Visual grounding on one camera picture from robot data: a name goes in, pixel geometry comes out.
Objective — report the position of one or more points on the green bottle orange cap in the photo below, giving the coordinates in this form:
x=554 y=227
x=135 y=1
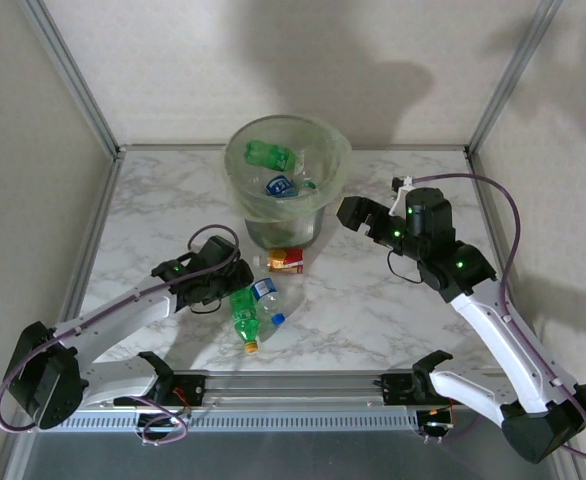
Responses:
x=244 y=315

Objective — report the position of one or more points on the clear bottle blue label white cap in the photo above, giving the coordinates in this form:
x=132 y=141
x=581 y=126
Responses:
x=278 y=185

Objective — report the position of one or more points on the green bottle yellow cap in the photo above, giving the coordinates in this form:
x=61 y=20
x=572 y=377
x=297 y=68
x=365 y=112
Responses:
x=268 y=156

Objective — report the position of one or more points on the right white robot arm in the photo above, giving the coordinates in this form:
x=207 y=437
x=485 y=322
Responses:
x=493 y=325

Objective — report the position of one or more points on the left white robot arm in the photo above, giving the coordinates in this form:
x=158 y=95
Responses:
x=113 y=312

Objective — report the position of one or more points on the grey round waste bin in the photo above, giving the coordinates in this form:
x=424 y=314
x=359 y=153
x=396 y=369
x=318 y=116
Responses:
x=283 y=235

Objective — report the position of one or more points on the bottle with red-yellow label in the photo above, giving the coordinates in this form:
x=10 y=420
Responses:
x=288 y=260

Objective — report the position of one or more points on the small lit circuit board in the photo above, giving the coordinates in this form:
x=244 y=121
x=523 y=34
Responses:
x=170 y=421
x=435 y=425

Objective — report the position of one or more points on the grey metal panel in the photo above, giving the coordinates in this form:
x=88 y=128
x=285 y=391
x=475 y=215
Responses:
x=293 y=457

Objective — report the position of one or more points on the aluminium table edge rail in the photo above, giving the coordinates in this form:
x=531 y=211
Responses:
x=398 y=147
x=490 y=210
x=104 y=200

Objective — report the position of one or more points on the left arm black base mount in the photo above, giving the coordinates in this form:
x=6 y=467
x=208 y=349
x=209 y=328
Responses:
x=193 y=387

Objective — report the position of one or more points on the wide aluminium mounting rail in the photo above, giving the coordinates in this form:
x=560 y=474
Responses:
x=293 y=385

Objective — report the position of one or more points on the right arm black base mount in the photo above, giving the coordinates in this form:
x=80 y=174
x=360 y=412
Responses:
x=398 y=390

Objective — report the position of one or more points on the aluminium frame post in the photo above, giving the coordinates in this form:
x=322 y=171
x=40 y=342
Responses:
x=65 y=65
x=518 y=65

